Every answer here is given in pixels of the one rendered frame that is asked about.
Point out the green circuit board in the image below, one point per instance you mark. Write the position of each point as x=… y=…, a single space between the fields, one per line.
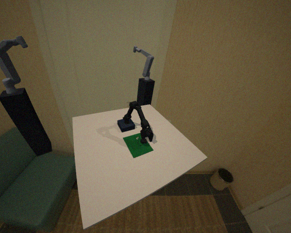
x=135 y=146

